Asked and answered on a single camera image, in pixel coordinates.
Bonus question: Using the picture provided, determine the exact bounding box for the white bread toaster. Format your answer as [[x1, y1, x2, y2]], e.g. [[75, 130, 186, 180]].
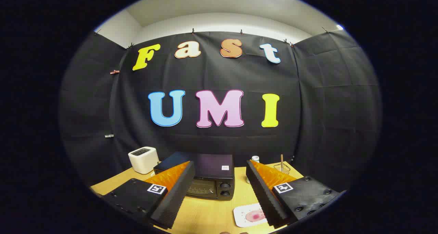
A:
[[128, 146, 160, 174]]

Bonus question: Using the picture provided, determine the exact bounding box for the black backdrop cloth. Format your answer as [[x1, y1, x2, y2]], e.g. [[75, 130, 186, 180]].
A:
[[58, 29, 382, 193]]

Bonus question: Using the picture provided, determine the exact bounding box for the white square plate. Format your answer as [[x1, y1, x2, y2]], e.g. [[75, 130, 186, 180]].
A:
[[233, 203, 269, 228]]

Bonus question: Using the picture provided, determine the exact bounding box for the black toaster oven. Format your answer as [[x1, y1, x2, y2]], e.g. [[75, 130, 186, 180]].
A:
[[153, 151, 236, 201]]

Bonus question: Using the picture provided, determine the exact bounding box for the pink round ham slice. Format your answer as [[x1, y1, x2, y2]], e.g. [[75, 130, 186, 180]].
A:
[[245, 210, 266, 223]]

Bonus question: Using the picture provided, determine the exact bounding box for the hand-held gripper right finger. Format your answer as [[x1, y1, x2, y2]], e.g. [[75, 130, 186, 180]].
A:
[[246, 159, 346, 229]]

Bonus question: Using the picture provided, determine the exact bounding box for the white plastic bottle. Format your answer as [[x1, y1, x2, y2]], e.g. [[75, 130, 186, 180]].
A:
[[246, 155, 260, 184]]

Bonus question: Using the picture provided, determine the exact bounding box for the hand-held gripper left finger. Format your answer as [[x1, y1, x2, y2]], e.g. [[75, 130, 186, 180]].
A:
[[101, 160, 196, 230]]

